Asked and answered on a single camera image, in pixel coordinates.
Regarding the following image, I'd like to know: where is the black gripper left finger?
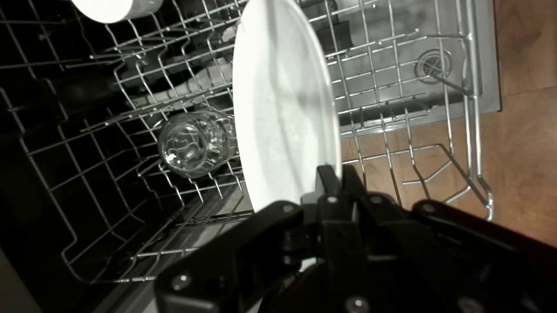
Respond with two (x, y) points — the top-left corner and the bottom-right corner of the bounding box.
(155, 163), (347, 313)

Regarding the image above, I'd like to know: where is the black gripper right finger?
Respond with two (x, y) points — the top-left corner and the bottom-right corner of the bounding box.
(343, 163), (557, 313)

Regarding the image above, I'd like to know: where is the white ceramic plate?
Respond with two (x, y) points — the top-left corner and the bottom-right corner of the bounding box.
(232, 0), (345, 214)

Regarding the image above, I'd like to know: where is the clear drinking glass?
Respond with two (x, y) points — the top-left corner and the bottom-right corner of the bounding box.
(157, 111), (241, 180)

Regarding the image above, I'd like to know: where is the white ceramic mug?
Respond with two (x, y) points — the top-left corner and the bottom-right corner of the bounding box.
(68, 0), (166, 26)

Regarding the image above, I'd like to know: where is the wire dishwasher rack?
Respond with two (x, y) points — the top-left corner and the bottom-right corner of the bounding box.
(0, 0), (498, 287)

